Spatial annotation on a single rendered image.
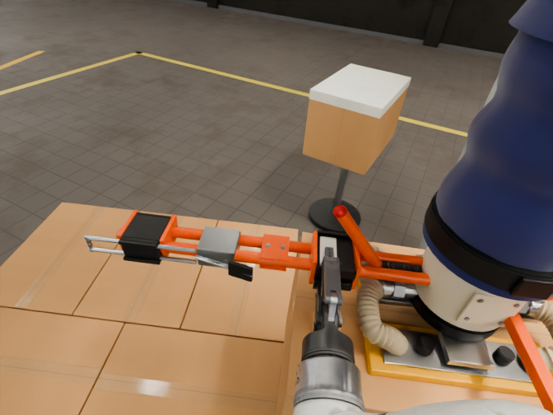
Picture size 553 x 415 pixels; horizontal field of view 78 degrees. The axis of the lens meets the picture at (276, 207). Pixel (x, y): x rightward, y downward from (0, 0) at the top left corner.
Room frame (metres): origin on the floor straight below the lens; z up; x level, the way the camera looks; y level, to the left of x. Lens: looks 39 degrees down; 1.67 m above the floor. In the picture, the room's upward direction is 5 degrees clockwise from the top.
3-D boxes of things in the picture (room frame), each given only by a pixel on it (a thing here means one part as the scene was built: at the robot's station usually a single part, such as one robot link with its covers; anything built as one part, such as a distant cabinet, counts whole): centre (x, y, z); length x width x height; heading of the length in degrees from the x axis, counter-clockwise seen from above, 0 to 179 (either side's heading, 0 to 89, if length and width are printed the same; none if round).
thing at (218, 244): (0.44, 0.10, 1.20); 0.07 x 0.07 x 0.04; 87
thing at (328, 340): (0.27, -0.09, 1.20); 0.09 x 0.07 x 0.08; 177
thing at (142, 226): (0.45, 0.24, 1.21); 0.08 x 0.07 x 0.05; 87
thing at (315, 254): (0.43, -0.11, 1.20); 0.10 x 0.08 x 0.06; 177
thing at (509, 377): (0.33, -0.36, 1.09); 0.34 x 0.10 x 0.05; 87
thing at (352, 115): (1.99, -0.45, 0.82); 0.60 x 0.40 x 0.40; 152
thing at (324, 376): (0.20, -0.09, 1.20); 0.09 x 0.06 x 0.09; 87
